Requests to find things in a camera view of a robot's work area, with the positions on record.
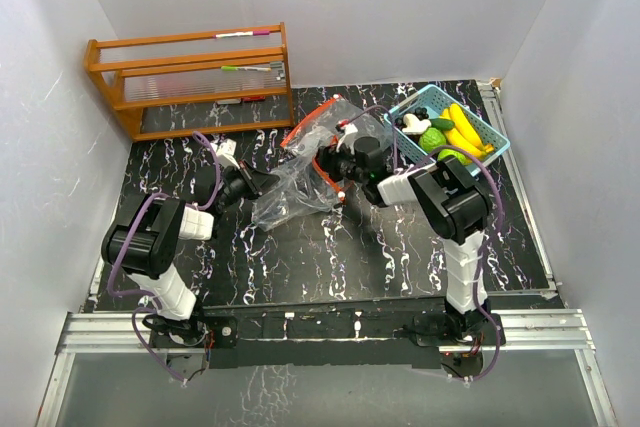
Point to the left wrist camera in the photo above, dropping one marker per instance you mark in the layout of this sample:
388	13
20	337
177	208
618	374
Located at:
225	154

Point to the aluminium frame rail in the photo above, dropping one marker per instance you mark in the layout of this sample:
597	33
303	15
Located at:
522	330

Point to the white fake garlic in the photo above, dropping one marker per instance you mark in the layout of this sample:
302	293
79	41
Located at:
414	126

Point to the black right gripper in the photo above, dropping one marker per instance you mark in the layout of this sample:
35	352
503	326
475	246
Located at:
328	157

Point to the clear bag with green food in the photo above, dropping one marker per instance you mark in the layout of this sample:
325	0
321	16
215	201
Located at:
299	187

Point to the green fake cucumber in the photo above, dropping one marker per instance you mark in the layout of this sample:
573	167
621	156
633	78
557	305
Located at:
442	124

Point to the dark fake grape bunch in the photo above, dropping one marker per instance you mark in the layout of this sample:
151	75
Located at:
419	112

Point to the orange wooden rack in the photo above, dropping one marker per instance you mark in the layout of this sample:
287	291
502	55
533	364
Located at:
204	68

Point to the light blue plastic basket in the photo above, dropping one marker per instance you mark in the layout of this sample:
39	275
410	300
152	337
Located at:
430	118

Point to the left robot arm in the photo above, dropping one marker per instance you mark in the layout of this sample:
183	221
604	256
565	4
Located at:
143	239

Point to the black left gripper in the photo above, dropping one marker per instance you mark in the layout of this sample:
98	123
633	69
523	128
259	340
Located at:
256	181

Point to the yellow fake banana bunch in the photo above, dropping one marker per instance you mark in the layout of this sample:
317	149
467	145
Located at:
463	135

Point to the green fake lime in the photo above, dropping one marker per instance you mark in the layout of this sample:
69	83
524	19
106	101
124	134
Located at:
452	153
431	139

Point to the clear zip bag red seal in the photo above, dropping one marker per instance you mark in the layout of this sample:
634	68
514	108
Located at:
320	128

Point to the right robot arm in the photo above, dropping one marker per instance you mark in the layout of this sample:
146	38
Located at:
457	208

